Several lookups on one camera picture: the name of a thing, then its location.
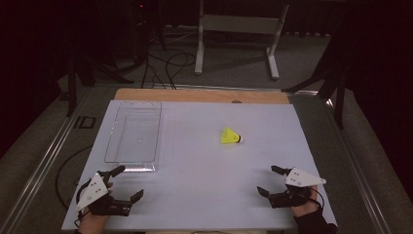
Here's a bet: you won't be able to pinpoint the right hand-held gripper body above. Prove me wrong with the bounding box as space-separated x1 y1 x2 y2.
268 167 327 210

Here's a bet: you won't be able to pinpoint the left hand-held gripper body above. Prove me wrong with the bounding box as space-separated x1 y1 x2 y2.
75 170 132 217

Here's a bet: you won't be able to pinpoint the clear plastic tray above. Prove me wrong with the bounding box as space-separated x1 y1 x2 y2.
103 100 163 173

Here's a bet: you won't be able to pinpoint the yellow shuttlecock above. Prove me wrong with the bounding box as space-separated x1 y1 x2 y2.
220 127 244 145

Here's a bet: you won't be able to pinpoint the person's left hand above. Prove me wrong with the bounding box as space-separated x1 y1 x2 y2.
78 208 110 234

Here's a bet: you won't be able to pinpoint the person's right hand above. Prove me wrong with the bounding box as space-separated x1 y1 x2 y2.
291 186 321 218

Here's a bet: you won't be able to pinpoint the black tripod stand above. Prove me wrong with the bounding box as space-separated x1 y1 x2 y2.
282 19 349 130
65 48 134 118

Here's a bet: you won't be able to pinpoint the black equipment stand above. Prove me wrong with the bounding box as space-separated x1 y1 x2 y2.
129 0 151 67

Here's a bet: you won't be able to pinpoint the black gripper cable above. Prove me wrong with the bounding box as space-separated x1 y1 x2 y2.
316 188 325 210
75 179 93 206

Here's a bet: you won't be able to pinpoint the black floor cable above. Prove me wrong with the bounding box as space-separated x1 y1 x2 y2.
55 144 94 211

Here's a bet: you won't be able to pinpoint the black floor bracket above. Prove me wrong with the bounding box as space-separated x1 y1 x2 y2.
72 115 97 130

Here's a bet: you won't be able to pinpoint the metal floor rail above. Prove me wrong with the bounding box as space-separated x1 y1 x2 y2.
142 83 319 96
0 87 95 234
324 97 389 234

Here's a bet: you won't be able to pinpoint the black floor cables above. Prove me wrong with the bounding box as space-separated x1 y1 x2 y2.
140 48 198 91

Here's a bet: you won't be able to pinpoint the white metal stand frame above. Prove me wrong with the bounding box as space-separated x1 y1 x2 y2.
194 0 291 81

